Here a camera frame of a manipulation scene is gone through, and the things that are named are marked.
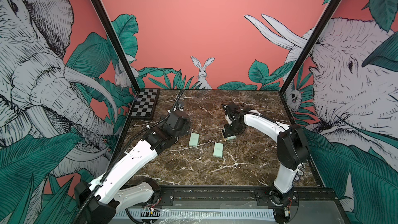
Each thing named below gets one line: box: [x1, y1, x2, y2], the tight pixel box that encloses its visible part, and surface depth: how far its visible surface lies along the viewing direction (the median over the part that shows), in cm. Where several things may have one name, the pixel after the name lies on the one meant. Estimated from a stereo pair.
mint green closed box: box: [212, 142, 224, 158], surface depth 90 cm
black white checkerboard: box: [130, 88, 160, 118], surface depth 110 cm
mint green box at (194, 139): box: [188, 132, 200, 147], surface depth 93 cm
